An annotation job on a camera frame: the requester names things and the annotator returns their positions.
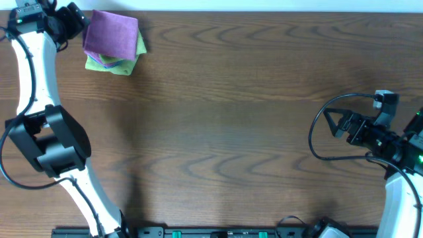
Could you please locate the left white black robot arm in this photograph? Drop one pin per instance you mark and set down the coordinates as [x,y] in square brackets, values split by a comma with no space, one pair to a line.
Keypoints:
[48,137]

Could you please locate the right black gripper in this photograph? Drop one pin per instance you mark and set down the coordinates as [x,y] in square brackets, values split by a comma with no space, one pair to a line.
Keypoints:
[361,124]

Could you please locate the green folded cloth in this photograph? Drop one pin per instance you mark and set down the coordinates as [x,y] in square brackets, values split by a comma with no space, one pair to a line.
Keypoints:
[124,68]
[140,49]

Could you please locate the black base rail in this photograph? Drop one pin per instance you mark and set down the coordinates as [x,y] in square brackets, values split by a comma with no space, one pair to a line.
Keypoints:
[229,232]

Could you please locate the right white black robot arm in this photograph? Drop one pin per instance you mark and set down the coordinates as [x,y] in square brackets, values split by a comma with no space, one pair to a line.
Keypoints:
[402,213]

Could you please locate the blue folded cloth in stack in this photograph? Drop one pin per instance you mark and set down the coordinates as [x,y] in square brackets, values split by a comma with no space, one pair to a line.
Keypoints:
[106,65]

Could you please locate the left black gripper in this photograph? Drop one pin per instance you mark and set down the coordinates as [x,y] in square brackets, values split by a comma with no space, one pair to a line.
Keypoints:
[76,16]

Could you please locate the purple microfiber cloth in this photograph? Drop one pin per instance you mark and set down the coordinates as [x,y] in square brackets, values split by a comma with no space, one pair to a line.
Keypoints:
[112,35]

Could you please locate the bottom green folded cloth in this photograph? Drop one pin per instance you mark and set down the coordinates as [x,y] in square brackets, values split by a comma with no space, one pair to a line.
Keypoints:
[124,68]

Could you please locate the top green folded cloth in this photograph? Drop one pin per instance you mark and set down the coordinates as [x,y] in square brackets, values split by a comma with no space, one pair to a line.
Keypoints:
[140,49]

